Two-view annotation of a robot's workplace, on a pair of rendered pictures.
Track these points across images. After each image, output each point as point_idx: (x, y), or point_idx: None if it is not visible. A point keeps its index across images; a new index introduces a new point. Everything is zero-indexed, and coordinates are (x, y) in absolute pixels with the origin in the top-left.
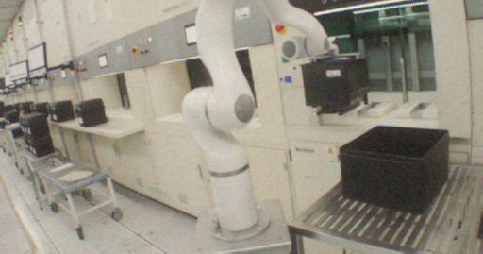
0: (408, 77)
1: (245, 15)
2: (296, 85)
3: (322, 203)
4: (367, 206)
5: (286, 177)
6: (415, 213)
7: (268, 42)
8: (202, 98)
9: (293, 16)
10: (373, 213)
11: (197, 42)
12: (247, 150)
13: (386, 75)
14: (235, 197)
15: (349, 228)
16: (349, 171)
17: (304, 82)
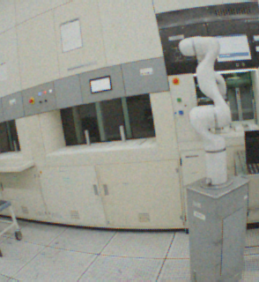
0: None
1: (149, 72)
2: (186, 115)
3: (240, 167)
4: None
5: (177, 177)
6: None
7: (166, 90)
8: (210, 110)
9: (216, 74)
10: None
11: (203, 81)
12: (144, 165)
13: None
14: (224, 163)
15: None
16: (250, 149)
17: None
